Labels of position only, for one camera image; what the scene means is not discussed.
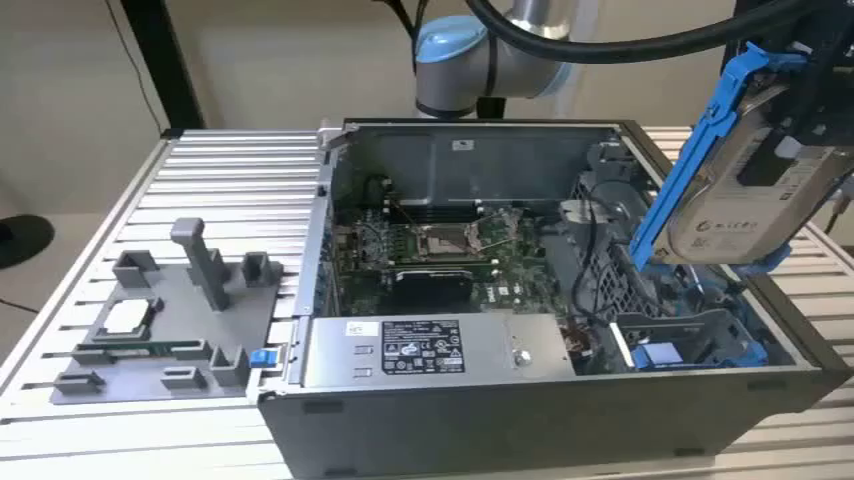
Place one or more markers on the hard disk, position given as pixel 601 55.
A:
pixel 741 225

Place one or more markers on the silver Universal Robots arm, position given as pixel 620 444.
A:
pixel 461 65

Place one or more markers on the grey parts rack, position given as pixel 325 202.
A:
pixel 181 310

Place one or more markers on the blue case latch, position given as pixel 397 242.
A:
pixel 262 359

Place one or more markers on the black heatsink shroud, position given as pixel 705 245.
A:
pixel 428 290

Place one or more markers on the CPU socket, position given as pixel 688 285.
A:
pixel 441 242

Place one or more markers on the green RAM stick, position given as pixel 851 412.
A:
pixel 150 348

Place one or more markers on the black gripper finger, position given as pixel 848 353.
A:
pixel 768 167

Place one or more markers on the open black PC case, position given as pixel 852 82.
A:
pixel 468 430

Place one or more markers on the black round stand base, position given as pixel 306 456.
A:
pixel 23 242

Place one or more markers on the silver CPU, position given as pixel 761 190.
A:
pixel 127 317

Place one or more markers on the grey metal disk bay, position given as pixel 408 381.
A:
pixel 601 280

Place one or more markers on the silver power supply unit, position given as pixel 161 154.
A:
pixel 334 360

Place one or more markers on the green motherboard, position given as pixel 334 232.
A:
pixel 521 280

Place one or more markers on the black upright post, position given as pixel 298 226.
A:
pixel 167 65

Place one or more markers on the black RAM slots row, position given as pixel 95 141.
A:
pixel 441 212

